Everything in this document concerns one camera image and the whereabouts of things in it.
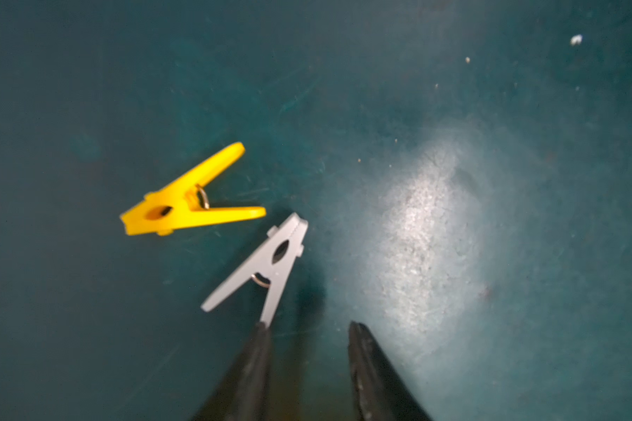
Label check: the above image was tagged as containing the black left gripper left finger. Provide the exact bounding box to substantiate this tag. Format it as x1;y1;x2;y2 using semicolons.
191;322;272;421

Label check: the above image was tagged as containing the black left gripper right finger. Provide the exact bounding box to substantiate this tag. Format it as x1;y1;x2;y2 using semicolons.
348;321;431;421

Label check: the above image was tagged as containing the grey clothespin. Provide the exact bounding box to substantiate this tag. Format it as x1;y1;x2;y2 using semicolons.
201;212;309;328

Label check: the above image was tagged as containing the yellow clothespin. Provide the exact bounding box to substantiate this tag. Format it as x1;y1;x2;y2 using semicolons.
119;142;266;236

